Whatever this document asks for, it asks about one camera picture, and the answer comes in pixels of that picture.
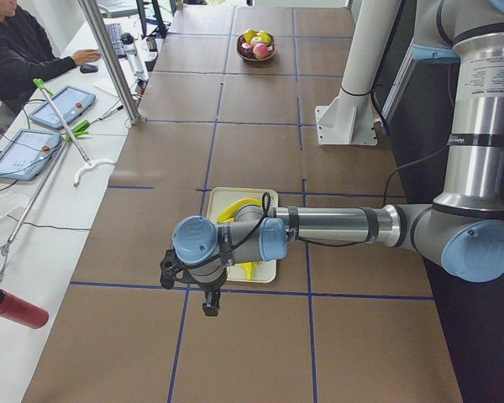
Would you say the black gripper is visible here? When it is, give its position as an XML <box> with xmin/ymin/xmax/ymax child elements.
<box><xmin>198</xmin><ymin>272</ymin><xmax>228</xmax><ymax>317</ymax></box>

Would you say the yellow banana bunch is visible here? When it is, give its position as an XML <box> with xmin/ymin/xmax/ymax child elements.
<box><xmin>217</xmin><ymin>197</ymin><xmax>262</xmax><ymax>223</ymax></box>

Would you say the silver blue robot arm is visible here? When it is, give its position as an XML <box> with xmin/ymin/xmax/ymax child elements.
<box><xmin>160</xmin><ymin>1</ymin><xmax>504</xmax><ymax>317</ymax></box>

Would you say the woven wicker basket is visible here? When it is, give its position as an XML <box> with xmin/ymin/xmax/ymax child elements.
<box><xmin>236</xmin><ymin>33</ymin><xmax>276</xmax><ymax>64</ymax></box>

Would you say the white bear tray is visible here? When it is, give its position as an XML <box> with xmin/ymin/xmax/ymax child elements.
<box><xmin>196</xmin><ymin>186</ymin><xmax>280</xmax><ymax>284</ymax></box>

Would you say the long metal grabber tool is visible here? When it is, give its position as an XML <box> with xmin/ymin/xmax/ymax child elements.
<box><xmin>29</xmin><ymin>78</ymin><xmax>115</xmax><ymax>187</ymax></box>

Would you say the red cylinder bottle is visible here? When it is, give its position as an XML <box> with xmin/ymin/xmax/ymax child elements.
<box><xmin>0</xmin><ymin>289</ymin><xmax>49</xmax><ymax>329</ymax></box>

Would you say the green clamp tool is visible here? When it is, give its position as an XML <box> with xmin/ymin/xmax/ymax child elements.
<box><xmin>63</xmin><ymin>120</ymin><xmax>91</xmax><ymax>142</ymax></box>

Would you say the blue teach pendant near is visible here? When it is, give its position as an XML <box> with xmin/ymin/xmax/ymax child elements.
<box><xmin>0</xmin><ymin>129</ymin><xmax>61</xmax><ymax>181</ymax></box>

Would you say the blue teach pendant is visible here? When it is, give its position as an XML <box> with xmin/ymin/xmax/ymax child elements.
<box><xmin>0</xmin><ymin>129</ymin><xmax>61</xmax><ymax>181</ymax></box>
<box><xmin>29</xmin><ymin>86</ymin><xmax>96</xmax><ymax>130</ymax></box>

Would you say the blue teach pendant far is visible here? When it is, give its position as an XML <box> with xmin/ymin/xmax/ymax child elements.
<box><xmin>29</xmin><ymin>86</ymin><xmax>96</xmax><ymax>130</ymax></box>

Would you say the red pink apple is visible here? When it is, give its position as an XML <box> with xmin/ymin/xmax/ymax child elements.
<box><xmin>253</xmin><ymin>44</ymin><xmax>270</xmax><ymax>60</ymax></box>

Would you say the black computer mouse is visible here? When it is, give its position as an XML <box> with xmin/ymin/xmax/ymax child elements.
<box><xmin>80</xmin><ymin>63</ymin><xmax>98</xmax><ymax>74</ymax></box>

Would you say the pale green apple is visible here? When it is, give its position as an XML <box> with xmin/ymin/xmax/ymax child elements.
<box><xmin>249</xmin><ymin>36</ymin><xmax>265</xmax><ymax>47</ymax></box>

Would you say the grey water bottle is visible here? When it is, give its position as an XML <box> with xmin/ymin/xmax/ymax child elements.
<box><xmin>120</xmin><ymin>33</ymin><xmax>144</xmax><ymax>76</ymax></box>

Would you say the black keyboard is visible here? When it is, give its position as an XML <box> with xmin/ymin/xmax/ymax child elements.
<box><xmin>105</xmin><ymin>23</ymin><xmax>126</xmax><ymax>59</ymax></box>

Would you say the seated person dark hoodie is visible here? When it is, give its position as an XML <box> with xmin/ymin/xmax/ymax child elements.
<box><xmin>0</xmin><ymin>1</ymin><xmax>101</xmax><ymax>114</ymax></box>

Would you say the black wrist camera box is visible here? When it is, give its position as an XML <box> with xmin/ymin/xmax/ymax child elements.
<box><xmin>160</xmin><ymin>249</ymin><xmax>186</xmax><ymax>290</ymax></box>

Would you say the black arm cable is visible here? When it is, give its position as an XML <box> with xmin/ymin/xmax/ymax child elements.
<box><xmin>184</xmin><ymin>191</ymin><xmax>303</xmax><ymax>270</ymax></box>

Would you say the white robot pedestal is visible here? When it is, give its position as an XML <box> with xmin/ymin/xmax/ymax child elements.
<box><xmin>315</xmin><ymin>0</ymin><xmax>401</xmax><ymax>146</ymax></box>

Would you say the aluminium frame post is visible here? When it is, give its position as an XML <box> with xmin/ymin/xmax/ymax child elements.
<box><xmin>78</xmin><ymin>0</ymin><xmax>141</xmax><ymax>125</ymax></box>

